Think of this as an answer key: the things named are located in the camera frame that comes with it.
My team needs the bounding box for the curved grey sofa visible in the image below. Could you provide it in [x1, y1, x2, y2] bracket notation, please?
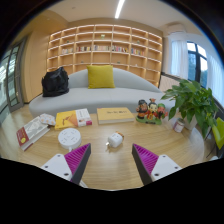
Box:
[28, 67, 176, 118]

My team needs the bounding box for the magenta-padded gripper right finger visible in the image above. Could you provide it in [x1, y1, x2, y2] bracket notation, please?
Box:
[131, 143, 183, 187]

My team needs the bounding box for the wooden wall shelf unit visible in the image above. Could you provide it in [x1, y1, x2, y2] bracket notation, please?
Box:
[46, 23, 164, 88]

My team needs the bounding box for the white sheer curtain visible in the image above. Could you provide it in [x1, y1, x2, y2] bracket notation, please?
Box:
[169, 39, 189, 80]
[206, 54, 224, 108]

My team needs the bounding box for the flat yellow book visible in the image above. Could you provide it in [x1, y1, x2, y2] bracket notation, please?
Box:
[96, 106, 136, 126]

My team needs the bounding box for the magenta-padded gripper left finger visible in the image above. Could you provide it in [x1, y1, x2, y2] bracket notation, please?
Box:
[40, 142, 92, 186]

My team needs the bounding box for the grey framed glass door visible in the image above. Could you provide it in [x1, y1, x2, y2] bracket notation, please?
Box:
[0, 36, 28, 114]

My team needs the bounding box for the black bag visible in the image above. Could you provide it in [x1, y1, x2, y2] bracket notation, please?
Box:
[41, 66, 70, 98]

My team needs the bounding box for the colourful cartoon figurine set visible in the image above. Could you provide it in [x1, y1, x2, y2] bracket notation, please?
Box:
[135, 97, 169, 126]

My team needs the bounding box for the green potted plant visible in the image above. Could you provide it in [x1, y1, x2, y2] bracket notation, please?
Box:
[160, 78, 219, 139]

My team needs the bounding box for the white orange-dotted cloth pouch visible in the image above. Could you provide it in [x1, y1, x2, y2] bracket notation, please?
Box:
[38, 113, 57, 127]

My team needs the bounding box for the lime green chair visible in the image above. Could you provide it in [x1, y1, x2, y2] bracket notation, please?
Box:
[211, 116, 224, 151]

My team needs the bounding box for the dark framed window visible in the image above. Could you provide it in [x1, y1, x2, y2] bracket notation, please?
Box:
[186, 40, 209, 89]

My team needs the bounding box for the yellow and white book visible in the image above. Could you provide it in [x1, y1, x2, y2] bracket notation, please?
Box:
[54, 107, 93, 131]

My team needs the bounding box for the red and white book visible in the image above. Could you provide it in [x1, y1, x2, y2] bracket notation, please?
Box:
[16, 116, 51, 152]

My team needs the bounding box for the long ceiling light strip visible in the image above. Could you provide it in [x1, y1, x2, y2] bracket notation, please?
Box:
[114, 0, 126, 20]

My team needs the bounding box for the yellow cushion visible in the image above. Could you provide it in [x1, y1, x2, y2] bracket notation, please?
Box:
[86, 64, 116, 90]

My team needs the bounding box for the white wall air conditioner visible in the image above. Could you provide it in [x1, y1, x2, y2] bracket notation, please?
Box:
[166, 23, 188, 34]

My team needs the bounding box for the small red and white can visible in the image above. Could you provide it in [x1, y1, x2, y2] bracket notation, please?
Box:
[172, 117, 185, 134]

